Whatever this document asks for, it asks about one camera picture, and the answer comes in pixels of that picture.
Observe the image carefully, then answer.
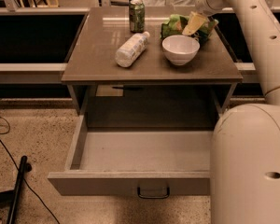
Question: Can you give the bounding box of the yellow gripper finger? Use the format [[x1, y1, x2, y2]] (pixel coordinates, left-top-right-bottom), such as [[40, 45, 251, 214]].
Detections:
[[182, 12, 207, 35]]

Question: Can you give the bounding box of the green rice chip bag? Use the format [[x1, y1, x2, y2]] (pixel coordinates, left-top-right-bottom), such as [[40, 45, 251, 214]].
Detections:
[[161, 14, 218, 45]]

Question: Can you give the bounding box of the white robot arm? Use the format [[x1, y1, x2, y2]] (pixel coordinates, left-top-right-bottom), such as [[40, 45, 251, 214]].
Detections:
[[195, 0, 280, 224]]

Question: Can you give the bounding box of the grey cabinet with counter top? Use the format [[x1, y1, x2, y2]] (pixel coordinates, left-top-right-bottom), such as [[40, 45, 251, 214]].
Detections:
[[62, 7, 242, 129]]

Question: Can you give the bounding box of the open grey drawer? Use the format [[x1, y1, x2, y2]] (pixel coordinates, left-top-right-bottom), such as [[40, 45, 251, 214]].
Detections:
[[48, 116, 213, 197]]

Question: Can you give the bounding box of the white bowl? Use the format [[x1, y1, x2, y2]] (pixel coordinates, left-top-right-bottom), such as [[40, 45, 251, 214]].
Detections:
[[162, 35, 200, 65]]

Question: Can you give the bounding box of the green soda can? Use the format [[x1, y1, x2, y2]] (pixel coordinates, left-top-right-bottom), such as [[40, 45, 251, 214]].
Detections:
[[129, 0, 145, 33]]

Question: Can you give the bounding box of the clear plastic bottle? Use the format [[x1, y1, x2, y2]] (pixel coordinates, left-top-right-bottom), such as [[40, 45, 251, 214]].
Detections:
[[115, 32, 150, 68]]

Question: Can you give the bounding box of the black stand leg left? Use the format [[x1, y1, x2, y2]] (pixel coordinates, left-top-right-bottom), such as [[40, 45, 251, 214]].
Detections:
[[0, 156, 32, 224]]

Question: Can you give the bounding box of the black drawer handle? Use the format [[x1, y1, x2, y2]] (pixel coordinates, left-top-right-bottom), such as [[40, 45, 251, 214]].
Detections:
[[137, 187, 170, 200]]

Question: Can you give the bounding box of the black floor cable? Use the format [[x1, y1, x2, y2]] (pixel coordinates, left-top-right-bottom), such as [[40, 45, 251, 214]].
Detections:
[[0, 109, 62, 224]]

